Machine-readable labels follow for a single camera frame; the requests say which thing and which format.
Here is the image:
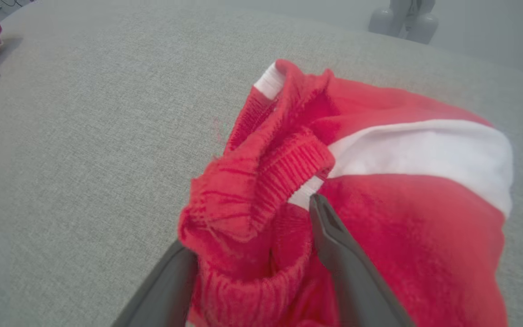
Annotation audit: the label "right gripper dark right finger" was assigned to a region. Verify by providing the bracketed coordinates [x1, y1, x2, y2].
[309, 193, 416, 327]

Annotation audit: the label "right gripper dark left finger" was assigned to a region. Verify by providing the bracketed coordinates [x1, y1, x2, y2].
[112, 241, 198, 327]

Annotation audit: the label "red shorts with white stripe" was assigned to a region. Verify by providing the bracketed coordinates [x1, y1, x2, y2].
[178, 59, 514, 327]

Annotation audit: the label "grey cylindrical post foot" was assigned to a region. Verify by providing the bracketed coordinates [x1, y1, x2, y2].
[368, 7, 396, 37]
[407, 11, 439, 45]

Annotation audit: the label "grey metal post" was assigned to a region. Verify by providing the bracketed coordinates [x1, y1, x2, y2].
[389, 0, 437, 32]

